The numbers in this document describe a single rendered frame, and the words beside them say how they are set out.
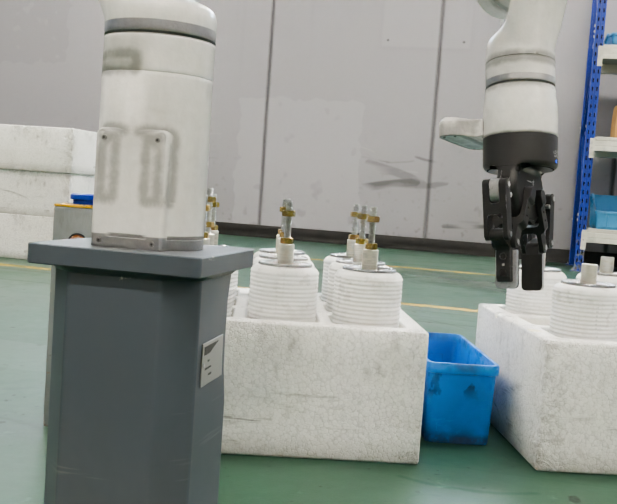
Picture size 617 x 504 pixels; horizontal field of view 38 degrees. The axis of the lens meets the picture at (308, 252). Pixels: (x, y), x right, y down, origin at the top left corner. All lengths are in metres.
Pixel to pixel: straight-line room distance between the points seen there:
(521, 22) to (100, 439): 0.56
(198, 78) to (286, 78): 5.75
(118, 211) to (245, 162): 5.79
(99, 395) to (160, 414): 0.05
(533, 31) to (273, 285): 0.49
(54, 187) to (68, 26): 3.55
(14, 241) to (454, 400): 2.72
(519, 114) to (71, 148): 2.92
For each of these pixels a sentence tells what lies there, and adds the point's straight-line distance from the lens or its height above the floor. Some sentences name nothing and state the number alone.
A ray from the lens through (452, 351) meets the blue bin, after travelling 1.63.
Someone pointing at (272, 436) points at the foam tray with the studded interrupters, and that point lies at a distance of 1.21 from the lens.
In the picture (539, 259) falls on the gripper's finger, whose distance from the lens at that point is 0.95.
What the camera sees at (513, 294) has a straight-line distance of 1.53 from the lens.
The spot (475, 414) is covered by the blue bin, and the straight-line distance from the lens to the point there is 1.36.
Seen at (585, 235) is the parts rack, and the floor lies 0.21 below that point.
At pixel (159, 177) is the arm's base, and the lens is 0.71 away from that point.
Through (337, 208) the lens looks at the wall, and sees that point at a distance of 6.33.
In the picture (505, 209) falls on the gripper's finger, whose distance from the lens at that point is 0.87.
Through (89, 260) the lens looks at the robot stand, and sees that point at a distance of 0.71.
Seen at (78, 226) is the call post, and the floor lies 0.28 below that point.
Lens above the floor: 0.36
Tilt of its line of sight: 4 degrees down
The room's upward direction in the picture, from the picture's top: 4 degrees clockwise
